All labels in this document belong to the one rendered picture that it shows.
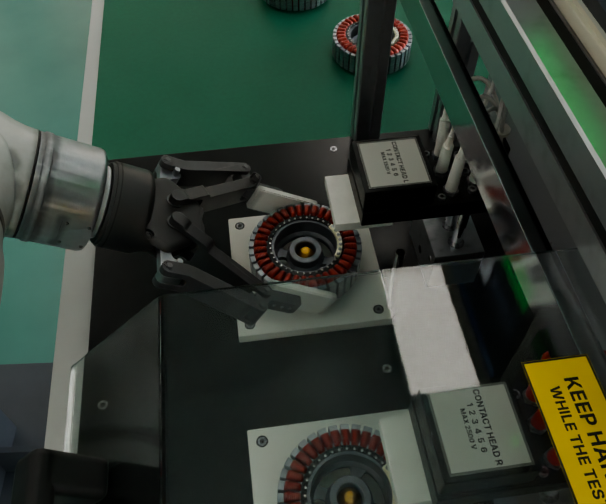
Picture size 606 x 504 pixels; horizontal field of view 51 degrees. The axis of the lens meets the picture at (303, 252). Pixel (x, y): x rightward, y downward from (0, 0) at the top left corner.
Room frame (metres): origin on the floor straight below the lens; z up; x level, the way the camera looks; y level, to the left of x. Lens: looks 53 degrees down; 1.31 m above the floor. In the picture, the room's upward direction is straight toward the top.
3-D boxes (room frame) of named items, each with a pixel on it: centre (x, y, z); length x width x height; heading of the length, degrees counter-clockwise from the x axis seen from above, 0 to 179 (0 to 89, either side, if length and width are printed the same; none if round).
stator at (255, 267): (0.39, 0.00, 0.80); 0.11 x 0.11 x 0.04
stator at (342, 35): (0.79, -0.10, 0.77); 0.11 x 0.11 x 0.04
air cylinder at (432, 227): (0.41, -0.15, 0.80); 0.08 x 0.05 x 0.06; 8
